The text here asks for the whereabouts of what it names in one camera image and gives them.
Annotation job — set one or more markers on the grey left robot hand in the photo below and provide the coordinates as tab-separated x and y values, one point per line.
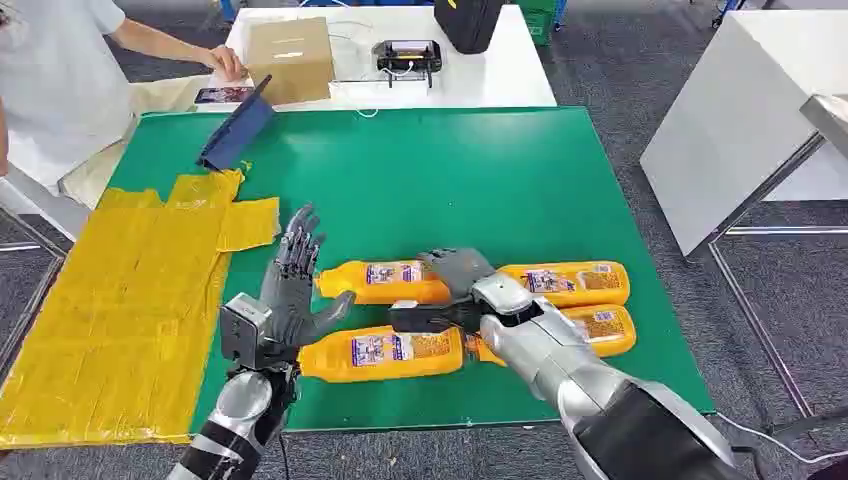
288	305

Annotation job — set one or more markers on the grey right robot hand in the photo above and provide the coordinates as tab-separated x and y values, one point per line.
460	268

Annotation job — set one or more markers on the person's left hand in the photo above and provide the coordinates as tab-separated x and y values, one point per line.
226	63

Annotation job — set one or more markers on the orange drink bottle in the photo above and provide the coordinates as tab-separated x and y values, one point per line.
384	283
576	283
381	354
606	328

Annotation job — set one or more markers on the smartphone with lit screen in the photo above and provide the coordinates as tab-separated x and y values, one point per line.
224	95

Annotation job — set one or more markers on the brown cardboard box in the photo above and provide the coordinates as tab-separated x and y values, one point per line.
291	60

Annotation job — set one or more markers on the blue tablet case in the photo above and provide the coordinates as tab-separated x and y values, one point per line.
235	132

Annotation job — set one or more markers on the green table mat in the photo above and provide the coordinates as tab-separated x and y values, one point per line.
430	185

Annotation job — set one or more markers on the person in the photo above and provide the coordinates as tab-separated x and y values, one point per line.
60	86

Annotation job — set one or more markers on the beige cloth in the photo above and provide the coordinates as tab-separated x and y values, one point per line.
99	179

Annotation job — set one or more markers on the yellow plastic sheet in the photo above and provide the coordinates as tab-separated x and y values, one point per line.
112	318

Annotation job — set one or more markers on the black handheld controller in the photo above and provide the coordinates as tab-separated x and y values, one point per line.
407	58

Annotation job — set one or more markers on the black bag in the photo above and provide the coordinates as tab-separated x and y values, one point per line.
467	23

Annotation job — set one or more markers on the green crate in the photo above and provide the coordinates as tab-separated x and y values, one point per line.
538	20

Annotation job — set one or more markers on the large white tilted table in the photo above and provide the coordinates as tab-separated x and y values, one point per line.
735	126

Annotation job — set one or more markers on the black stand leg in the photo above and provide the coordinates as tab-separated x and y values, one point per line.
808	424

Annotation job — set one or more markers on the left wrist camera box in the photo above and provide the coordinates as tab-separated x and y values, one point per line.
244	331

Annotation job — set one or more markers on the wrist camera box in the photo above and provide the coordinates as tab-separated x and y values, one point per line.
424	318
244	331

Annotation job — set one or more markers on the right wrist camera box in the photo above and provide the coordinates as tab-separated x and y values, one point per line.
424	318

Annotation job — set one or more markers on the metal floor frame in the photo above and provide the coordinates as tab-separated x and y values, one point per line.
762	331

